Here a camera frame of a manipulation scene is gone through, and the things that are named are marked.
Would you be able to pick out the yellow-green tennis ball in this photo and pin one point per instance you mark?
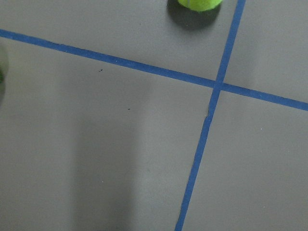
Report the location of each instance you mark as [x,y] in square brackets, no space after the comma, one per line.
[200,5]

